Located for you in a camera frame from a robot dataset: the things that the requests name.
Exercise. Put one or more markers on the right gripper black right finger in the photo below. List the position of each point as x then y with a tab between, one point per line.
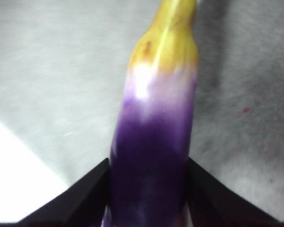
217	205

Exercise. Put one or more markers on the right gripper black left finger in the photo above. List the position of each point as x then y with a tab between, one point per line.
80	205

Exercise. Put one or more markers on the purple eggplant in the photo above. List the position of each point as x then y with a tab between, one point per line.
153	142

